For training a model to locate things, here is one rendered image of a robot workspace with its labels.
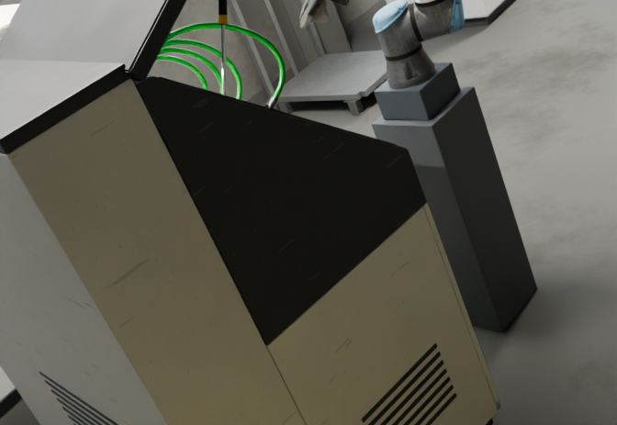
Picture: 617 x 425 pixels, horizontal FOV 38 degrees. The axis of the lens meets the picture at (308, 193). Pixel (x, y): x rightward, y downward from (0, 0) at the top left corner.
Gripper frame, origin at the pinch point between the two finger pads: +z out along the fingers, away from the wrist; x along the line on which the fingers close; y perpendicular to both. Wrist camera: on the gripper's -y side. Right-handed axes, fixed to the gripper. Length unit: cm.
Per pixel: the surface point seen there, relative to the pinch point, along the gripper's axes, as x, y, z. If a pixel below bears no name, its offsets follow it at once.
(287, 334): -49, 10, 53
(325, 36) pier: 316, 138, 127
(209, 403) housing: -63, -6, 64
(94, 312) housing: -58, -36, 48
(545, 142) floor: 112, 170, 61
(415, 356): -39, 53, 62
